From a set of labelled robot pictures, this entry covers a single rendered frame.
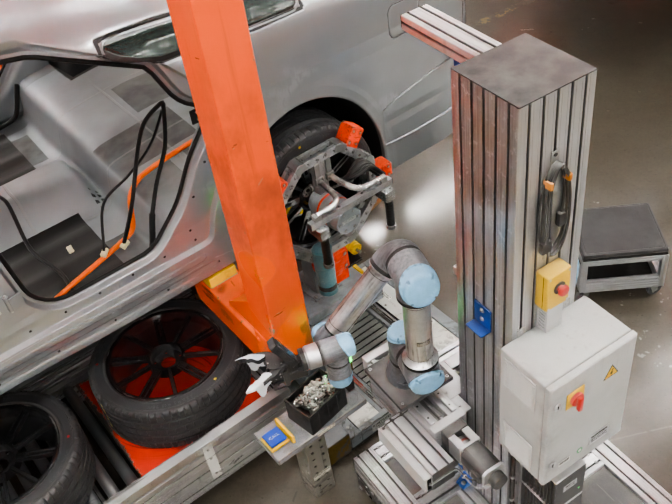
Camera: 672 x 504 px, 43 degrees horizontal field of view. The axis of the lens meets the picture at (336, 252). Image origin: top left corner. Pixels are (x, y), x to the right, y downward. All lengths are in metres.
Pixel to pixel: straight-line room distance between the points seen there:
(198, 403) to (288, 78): 1.33
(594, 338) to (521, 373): 0.24
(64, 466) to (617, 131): 3.72
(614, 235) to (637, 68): 2.12
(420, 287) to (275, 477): 1.61
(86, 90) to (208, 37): 2.10
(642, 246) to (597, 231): 0.22
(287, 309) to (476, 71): 1.35
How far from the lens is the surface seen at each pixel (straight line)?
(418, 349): 2.65
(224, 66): 2.52
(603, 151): 5.34
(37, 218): 4.02
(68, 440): 3.55
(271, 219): 2.87
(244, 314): 3.44
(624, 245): 4.20
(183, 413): 3.49
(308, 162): 3.46
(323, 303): 4.10
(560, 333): 2.57
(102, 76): 4.55
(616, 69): 6.12
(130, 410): 3.54
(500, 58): 2.20
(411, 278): 2.41
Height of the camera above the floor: 3.14
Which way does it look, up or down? 42 degrees down
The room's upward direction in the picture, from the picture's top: 9 degrees counter-clockwise
